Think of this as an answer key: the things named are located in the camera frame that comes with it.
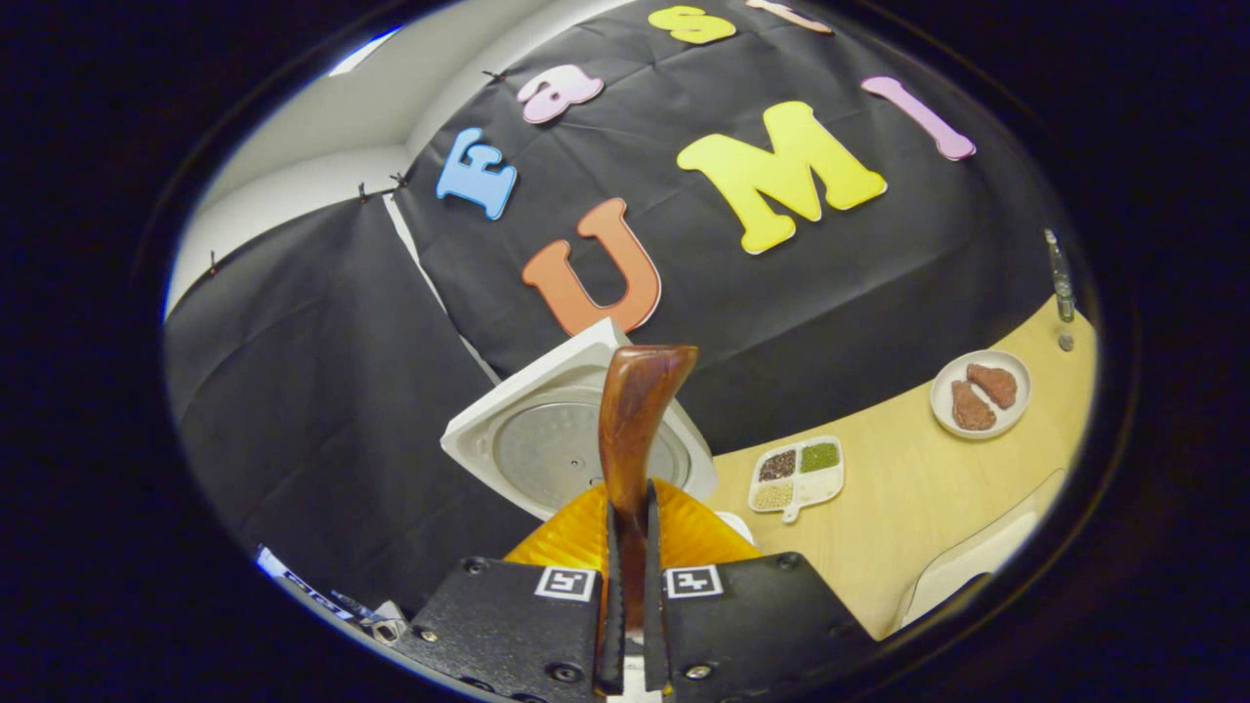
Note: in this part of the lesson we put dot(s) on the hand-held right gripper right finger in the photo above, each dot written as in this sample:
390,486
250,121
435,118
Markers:
652,605

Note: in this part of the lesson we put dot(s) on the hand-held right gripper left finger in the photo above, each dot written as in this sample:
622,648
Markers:
613,605

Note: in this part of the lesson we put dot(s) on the white rice cooker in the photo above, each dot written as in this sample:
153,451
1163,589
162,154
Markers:
547,449

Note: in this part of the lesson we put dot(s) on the brown wooden spoon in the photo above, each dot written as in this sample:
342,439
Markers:
635,420

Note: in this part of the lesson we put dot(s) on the white divided bean dish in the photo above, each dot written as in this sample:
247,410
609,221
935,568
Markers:
825,483

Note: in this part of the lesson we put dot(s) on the white device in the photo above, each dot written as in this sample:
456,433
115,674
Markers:
386,625

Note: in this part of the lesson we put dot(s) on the white printed sign board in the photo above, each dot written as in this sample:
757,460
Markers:
293,581

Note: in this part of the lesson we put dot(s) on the brown meat piece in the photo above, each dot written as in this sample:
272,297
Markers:
994,385
972,408

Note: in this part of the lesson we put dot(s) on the small white round plate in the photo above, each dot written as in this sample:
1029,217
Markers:
1008,422

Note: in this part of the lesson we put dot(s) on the clear plastic water bottle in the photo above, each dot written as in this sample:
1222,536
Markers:
1062,288

